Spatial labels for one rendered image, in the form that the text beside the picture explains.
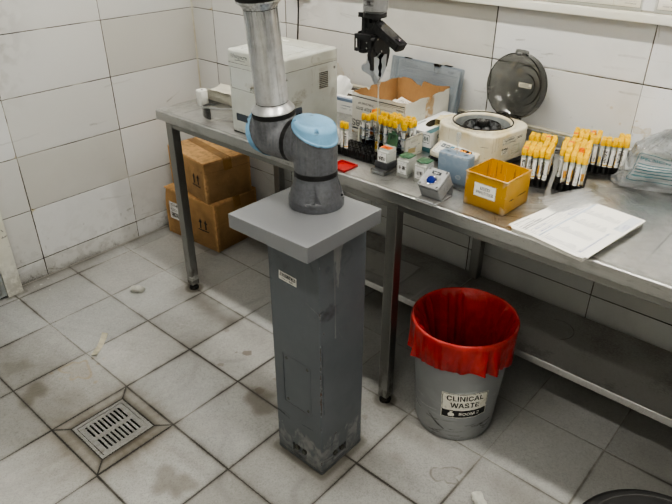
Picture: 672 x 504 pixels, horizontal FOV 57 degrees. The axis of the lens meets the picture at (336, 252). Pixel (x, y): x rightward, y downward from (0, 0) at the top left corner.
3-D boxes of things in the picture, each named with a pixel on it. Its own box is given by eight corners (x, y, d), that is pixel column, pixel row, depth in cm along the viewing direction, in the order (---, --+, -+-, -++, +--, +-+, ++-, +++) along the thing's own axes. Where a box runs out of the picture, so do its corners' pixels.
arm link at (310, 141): (318, 180, 157) (317, 128, 150) (279, 168, 164) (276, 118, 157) (347, 167, 165) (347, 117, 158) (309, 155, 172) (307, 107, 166)
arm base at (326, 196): (311, 219, 160) (310, 184, 155) (277, 201, 170) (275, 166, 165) (355, 204, 168) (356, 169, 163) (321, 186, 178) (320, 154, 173)
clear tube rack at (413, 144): (357, 145, 218) (357, 126, 215) (374, 138, 225) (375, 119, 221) (404, 160, 207) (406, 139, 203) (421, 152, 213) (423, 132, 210)
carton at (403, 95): (349, 130, 232) (350, 90, 225) (395, 112, 251) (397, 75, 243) (403, 146, 218) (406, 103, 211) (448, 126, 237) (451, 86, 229)
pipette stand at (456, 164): (433, 183, 190) (436, 152, 185) (445, 176, 195) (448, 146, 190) (462, 192, 185) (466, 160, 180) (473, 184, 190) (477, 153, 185)
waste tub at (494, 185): (461, 202, 179) (465, 169, 174) (487, 188, 187) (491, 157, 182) (502, 217, 171) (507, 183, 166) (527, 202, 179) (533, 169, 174)
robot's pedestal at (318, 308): (322, 475, 203) (318, 241, 159) (279, 444, 214) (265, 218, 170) (360, 440, 216) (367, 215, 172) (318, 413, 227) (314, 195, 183)
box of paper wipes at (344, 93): (311, 105, 260) (310, 74, 253) (328, 99, 268) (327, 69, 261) (354, 115, 248) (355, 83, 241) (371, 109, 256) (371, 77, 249)
